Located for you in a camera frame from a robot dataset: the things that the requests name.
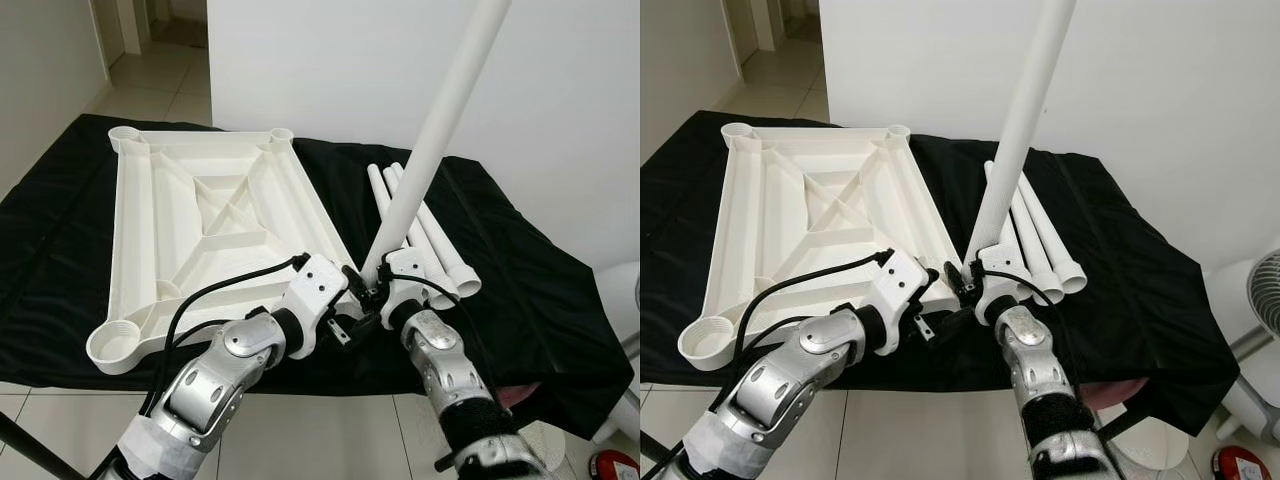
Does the white plastic table top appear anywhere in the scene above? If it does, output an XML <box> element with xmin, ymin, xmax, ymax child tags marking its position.
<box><xmin>677</xmin><ymin>122</ymin><xmax>966</xmax><ymax>373</ymax></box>
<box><xmin>85</xmin><ymin>126</ymin><xmax>376</xmax><ymax>376</ymax></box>

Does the white plastic table leg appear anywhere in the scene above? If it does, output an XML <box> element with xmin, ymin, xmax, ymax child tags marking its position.
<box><xmin>380</xmin><ymin>166</ymin><xmax>461</xmax><ymax>299</ymax></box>
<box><xmin>984</xmin><ymin>160</ymin><xmax>1023</xmax><ymax>251</ymax></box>
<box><xmin>367</xmin><ymin>166</ymin><xmax>416</xmax><ymax>256</ymax></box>
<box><xmin>392</xmin><ymin>162</ymin><xmax>483</xmax><ymax>298</ymax></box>
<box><xmin>962</xmin><ymin>0</ymin><xmax>1080</xmax><ymax>266</ymax></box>
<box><xmin>1010</xmin><ymin>185</ymin><xmax>1063</xmax><ymax>304</ymax></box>
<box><xmin>1020</xmin><ymin>170</ymin><xmax>1088</xmax><ymax>294</ymax></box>
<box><xmin>360</xmin><ymin>0</ymin><xmax>514</xmax><ymax>291</ymax></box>

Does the white door frame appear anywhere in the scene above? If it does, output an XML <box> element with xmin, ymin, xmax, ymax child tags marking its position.
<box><xmin>90</xmin><ymin>0</ymin><xmax>151</xmax><ymax>56</ymax></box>
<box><xmin>720</xmin><ymin>0</ymin><xmax>786</xmax><ymax>51</ymax></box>

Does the red round floor object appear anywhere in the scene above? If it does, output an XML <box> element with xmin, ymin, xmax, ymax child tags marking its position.
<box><xmin>1212</xmin><ymin>445</ymin><xmax>1271</xmax><ymax>480</ymax></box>
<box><xmin>590</xmin><ymin>450</ymin><xmax>641</xmax><ymax>480</ymax></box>

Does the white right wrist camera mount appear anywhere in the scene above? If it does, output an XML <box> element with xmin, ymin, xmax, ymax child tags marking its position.
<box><xmin>975</xmin><ymin>245</ymin><xmax>1031</xmax><ymax>323</ymax></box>
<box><xmin>385</xmin><ymin>250</ymin><xmax>446</xmax><ymax>326</ymax></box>

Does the black tablecloth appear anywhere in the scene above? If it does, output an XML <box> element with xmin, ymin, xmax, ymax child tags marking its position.
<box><xmin>0</xmin><ymin>113</ymin><xmax>636</xmax><ymax>441</ymax></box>
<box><xmin>640</xmin><ymin>110</ymin><xmax>1241</xmax><ymax>438</ymax></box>

